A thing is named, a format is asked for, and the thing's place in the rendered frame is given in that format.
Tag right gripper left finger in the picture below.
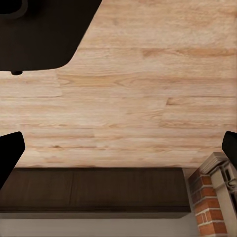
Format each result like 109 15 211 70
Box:
0 131 26 190

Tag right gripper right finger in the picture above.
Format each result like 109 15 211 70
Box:
222 131 237 170

